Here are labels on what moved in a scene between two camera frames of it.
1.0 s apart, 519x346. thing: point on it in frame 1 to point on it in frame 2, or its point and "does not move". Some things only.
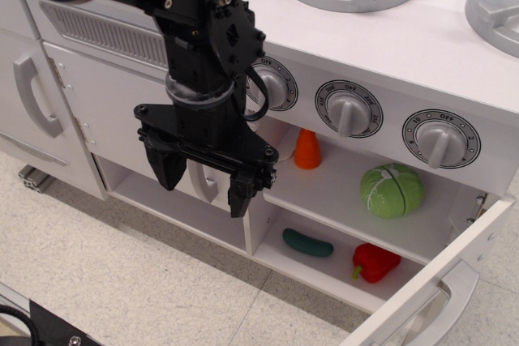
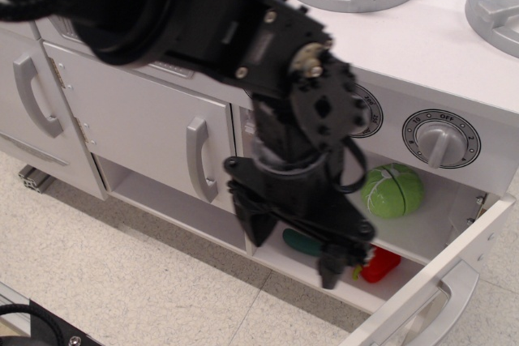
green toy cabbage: x=392 y=190 does not move
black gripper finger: x=242 y=190 to x=330 y=265
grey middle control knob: x=349 y=108 does not move
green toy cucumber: x=306 y=245 does not move
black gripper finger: x=169 y=167 to x=257 y=223
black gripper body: x=212 y=130 to x=301 y=177
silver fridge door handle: x=24 y=70 does not move
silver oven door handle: x=460 y=282 does not move
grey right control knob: x=442 y=138 does not move
